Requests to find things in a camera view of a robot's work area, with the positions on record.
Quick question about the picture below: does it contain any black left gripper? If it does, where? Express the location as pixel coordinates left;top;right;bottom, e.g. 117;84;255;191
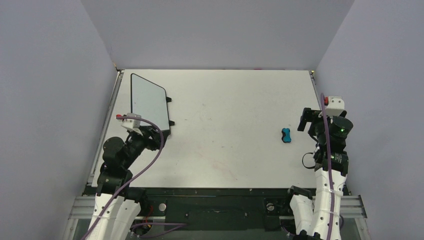
122;125;170;169

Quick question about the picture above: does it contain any blue whiteboard eraser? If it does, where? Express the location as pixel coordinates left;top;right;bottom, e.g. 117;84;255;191
281;127;292;143

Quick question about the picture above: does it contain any black framed small whiteboard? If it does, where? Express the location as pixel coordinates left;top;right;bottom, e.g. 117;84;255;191
130;73;174;135

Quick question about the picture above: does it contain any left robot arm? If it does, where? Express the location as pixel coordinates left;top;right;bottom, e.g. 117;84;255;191
82;126;166;240

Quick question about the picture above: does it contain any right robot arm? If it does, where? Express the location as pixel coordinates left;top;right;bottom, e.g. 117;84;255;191
282;107;354;240

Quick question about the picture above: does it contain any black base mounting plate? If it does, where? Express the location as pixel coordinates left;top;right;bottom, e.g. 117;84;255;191
129;187;295;233

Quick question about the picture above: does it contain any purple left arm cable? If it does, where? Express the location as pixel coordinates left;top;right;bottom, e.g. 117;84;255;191
81;114;186;240

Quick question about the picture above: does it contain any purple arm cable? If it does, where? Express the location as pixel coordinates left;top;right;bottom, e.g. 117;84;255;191
319;92;335;240
81;114;186;240

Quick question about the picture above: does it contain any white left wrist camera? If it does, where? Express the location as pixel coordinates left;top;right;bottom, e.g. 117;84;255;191
115;113;142;135

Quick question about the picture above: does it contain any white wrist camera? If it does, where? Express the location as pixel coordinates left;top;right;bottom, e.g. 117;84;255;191
324;96;345;117
115;113;142;135

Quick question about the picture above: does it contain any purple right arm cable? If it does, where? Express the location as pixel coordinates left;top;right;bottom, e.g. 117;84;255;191
319;92;335;240

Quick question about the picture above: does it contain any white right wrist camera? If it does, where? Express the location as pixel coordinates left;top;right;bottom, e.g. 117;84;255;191
324;96;345;117

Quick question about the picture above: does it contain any wire whiteboard stand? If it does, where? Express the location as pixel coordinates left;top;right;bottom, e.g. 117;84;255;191
165;96;175;128

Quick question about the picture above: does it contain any aluminium frame rail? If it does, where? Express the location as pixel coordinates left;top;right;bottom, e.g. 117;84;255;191
86;69;125;186

